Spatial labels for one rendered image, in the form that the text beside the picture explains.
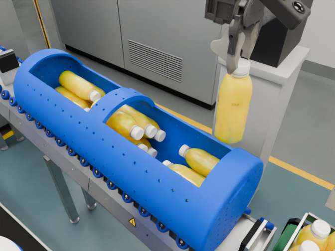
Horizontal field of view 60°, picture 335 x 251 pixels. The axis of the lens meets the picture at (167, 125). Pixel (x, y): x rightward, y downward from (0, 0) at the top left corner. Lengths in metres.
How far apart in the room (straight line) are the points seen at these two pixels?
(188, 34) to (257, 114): 1.26
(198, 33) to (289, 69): 1.24
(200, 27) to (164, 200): 1.88
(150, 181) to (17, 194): 1.73
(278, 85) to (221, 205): 0.79
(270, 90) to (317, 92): 2.05
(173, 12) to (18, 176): 1.77
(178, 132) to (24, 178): 1.67
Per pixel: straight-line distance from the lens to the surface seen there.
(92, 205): 2.09
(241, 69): 0.59
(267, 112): 1.43
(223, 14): 0.56
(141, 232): 1.00
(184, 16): 2.49
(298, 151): 2.62
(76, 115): 0.91
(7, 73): 1.65
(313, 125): 2.93
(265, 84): 1.36
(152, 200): 0.75
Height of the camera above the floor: 1.75
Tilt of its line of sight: 42 degrees down
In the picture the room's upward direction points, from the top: straight up
